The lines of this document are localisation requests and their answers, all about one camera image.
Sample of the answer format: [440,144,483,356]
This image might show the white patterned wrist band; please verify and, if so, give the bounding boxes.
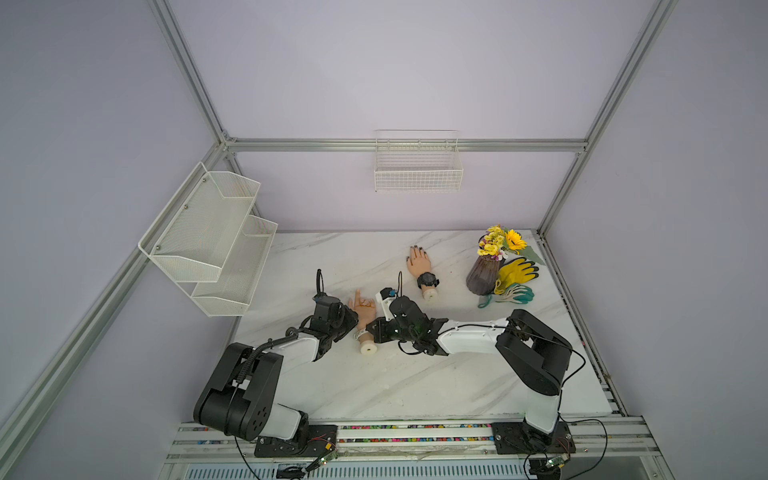
[356,330,373,342]

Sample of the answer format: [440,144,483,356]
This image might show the mannequin hand with white band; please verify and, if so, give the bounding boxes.
[349,290,377,355]

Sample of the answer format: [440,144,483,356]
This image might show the black wrist watch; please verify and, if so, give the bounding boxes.
[417,271,440,289]

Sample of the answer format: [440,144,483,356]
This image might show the mannequin hand with dark nails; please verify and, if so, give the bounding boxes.
[406,245,438,301]

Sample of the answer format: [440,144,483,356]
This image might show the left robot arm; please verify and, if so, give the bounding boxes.
[193,293,376,447]

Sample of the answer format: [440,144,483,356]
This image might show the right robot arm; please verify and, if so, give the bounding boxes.
[365,296,574,437]

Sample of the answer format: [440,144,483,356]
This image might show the purple glass vase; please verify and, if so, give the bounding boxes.
[466,256,501,296]

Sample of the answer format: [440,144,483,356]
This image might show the teal white work glove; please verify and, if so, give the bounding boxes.
[478,284,535,309]

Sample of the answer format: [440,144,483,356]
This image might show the artificial flower bouquet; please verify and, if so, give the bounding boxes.
[477,225,544,265]

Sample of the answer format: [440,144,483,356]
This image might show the white mesh two-tier shelf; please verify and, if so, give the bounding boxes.
[138,163,278,317]

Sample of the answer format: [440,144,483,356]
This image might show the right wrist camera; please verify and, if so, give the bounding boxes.
[375,287,398,309]

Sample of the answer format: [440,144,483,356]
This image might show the white wire wall basket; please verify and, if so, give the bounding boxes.
[374,129,464,193]

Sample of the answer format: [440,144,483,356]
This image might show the aluminium frame profiles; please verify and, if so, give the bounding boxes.
[1,1,676,476]

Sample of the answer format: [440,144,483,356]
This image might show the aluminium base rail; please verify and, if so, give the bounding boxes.
[159,415,673,479]

